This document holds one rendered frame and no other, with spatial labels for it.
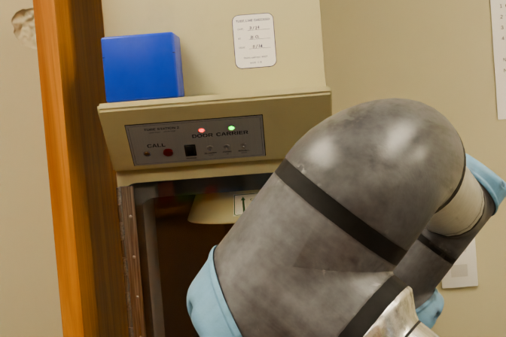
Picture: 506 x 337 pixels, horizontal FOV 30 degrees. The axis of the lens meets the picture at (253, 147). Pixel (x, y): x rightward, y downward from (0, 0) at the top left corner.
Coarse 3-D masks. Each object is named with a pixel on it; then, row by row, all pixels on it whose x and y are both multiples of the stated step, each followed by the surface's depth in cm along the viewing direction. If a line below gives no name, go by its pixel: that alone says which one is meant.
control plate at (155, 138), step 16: (128, 128) 131; (144, 128) 131; (160, 128) 131; (176, 128) 131; (192, 128) 132; (208, 128) 132; (224, 128) 132; (240, 128) 132; (256, 128) 132; (144, 144) 134; (160, 144) 134; (176, 144) 134; (208, 144) 134; (224, 144) 134; (256, 144) 135; (144, 160) 136; (160, 160) 136; (176, 160) 136; (192, 160) 137
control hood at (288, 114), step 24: (192, 96) 128; (216, 96) 128; (240, 96) 128; (264, 96) 128; (288, 96) 128; (312, 96) 128; (120, 120) 130; (144, 120) 130; (168, 120) 130; (264, 120) 131; (288, 120) 131; (312, 120) 132; (120, 144) 133; (288, 144) 135; (120, 168) 137; (144, 168) 138
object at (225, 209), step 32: (160, 192) 139; (192, 192) 139; (224, 192) 139; (256, 192) 139; (160, 224) 139; (192, 224) 139; (224, 224) 139; (160, 256) 140; (192, 256) 140; (160, 288) 140; (160, 320) 140
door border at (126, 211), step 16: (128, 192) 139; (128, 208) 139; (128, 224) 139; (128, 240) 140; (128, 256) 140; (128, 272) 140; (128, 288) 140; (128, 320) 140; (144, 320) 140; (144, 336) 140
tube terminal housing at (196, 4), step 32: (128, 0) 139; (160, 0) 139; (192, 0) 139; (224, 0) 139; (256, 0) 139; (288, 0) 139; (128, 32) 139; (192, 32) 139; (224, 32) 139; (288, 32) 139; (320, 32) 139; (192, 64) 139; (224, 64) 139; (288, 64) 139; (320, 64) 139; (256, 160) 140
